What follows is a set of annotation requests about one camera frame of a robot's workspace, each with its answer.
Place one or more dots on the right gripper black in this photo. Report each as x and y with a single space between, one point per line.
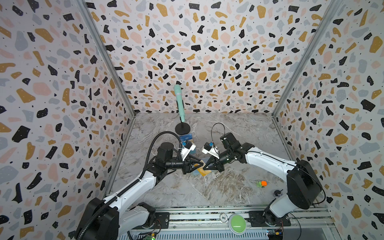
216 161

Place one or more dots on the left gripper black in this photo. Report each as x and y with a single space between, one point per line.
188 164

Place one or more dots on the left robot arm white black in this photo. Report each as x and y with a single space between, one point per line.
109 218

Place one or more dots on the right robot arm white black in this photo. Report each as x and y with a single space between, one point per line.
303 186

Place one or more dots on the blue VIP card in stand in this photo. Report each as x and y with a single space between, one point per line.
187 137

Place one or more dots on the black round microphone stand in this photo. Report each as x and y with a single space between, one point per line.
183 128

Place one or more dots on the small orange green toy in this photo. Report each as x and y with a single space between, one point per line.
261 184

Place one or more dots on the mint green microphone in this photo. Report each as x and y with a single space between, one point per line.
180 104

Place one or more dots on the green round push button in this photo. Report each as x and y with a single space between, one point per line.
237 224

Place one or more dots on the small black knob object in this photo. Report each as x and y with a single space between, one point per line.
277 193

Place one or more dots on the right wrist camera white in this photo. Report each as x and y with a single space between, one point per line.
209 148

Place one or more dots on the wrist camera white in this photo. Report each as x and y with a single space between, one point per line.
209 148
187 147

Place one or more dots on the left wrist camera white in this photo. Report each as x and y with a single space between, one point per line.
187 147

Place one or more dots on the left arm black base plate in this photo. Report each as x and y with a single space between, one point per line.
159 221

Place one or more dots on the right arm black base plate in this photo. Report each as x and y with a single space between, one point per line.
258 219

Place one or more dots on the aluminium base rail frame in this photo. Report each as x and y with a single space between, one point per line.
212 223

